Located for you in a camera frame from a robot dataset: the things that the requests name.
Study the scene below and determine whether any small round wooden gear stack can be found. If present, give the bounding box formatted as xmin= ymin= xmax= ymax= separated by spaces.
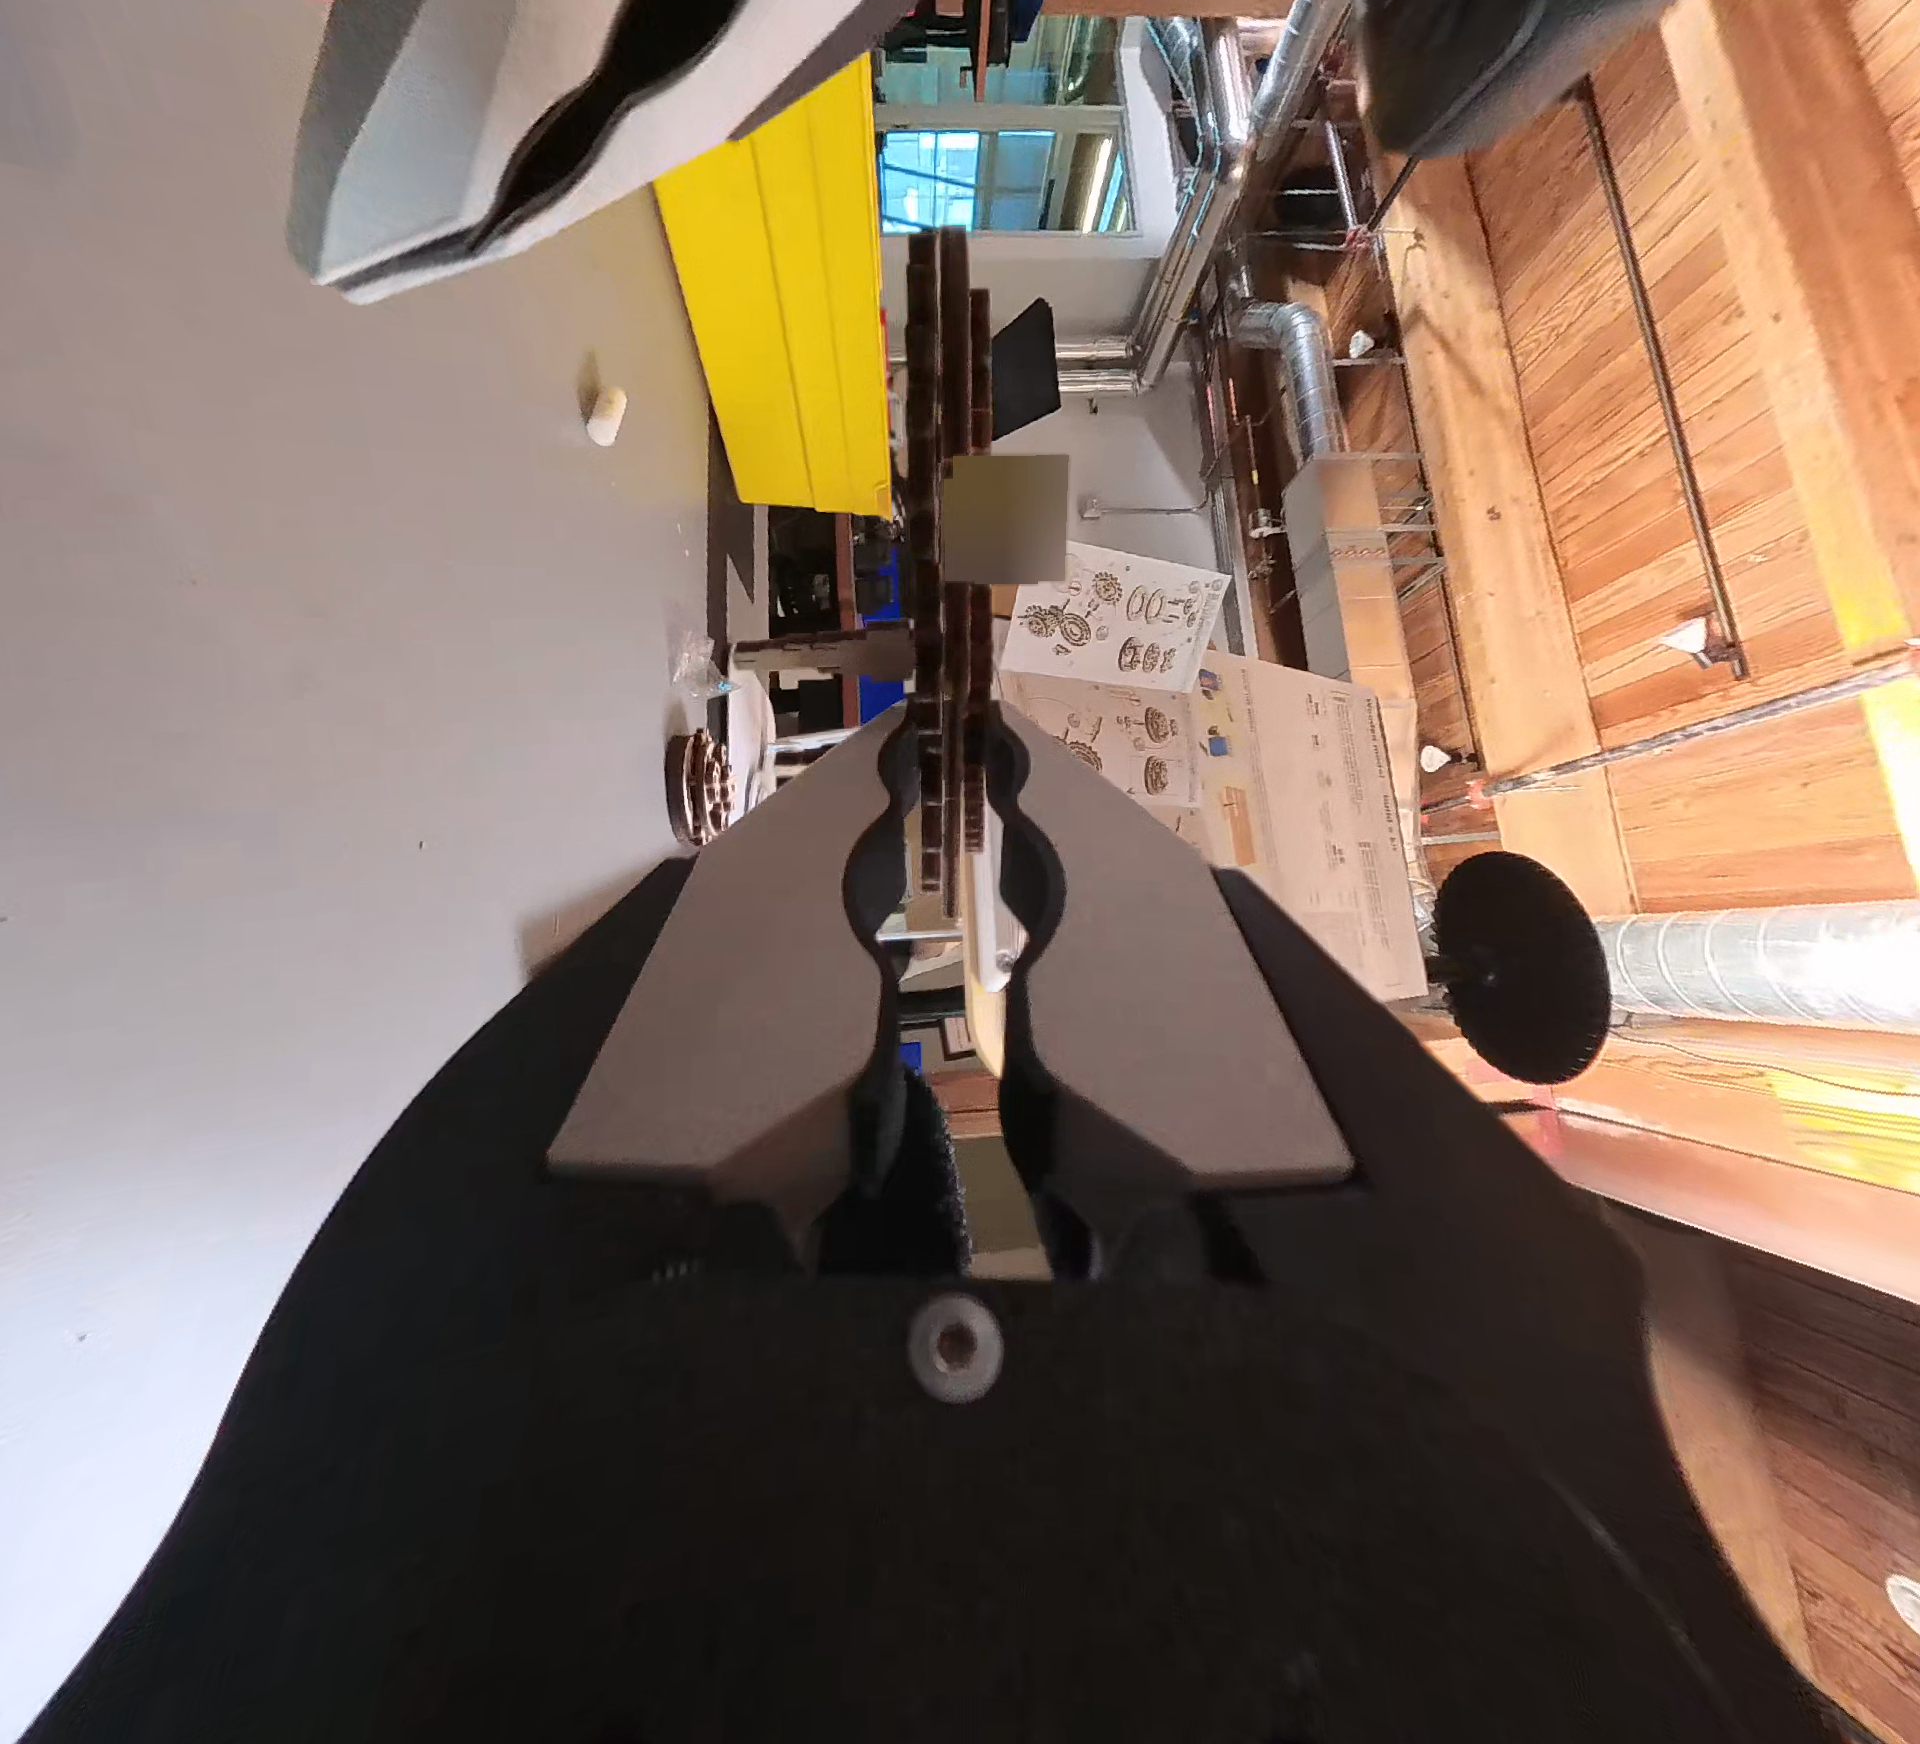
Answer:
xmin=664 ymin=727 xmax=737 ymax=853

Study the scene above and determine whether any white book stand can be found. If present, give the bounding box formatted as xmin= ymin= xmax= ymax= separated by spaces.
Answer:
xmin=726 ymin=686 xmax=1052 ymax=1076

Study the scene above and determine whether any black round disc stand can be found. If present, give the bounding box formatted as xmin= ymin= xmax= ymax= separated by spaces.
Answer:
xmin=1432 ymin=849 xmax=1610 ymax=1086

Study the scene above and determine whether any silver air duct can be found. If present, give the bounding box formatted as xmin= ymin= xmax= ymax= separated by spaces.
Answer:
xmin=1591 ymin=900 xmax=1920 ymax=1028
xmin=1130 ymin=0 xmax=1351 ymax=471

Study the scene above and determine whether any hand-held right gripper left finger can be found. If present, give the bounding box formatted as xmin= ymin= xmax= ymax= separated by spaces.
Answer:
xmin=541 ymin=705 xmax=915 ymax=1272

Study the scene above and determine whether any wooden gear assembly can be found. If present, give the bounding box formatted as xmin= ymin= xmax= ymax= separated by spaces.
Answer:
xmin=733 ymin=228 xmax=1001 ymax=899

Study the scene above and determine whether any small instruction sheet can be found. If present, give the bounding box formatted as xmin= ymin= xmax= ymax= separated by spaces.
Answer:
xmin=997 ymin=540 xmax=1231 ymax=691

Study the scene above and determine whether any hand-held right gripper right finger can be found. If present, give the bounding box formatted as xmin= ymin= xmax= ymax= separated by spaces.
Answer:
xmin=994 ymin=705 xmax=1362 ymax=1272

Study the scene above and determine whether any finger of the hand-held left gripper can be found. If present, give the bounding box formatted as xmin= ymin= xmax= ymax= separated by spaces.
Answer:
xmin=314 ymin=0 xmax=1001 ymax=309
xmin=283 ymin=0 xmax=889 ymax=277

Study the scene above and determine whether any yellow plastic bin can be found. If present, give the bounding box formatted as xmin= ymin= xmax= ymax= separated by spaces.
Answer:
xmin=652 ymin=48 xmax=904 ymax=516

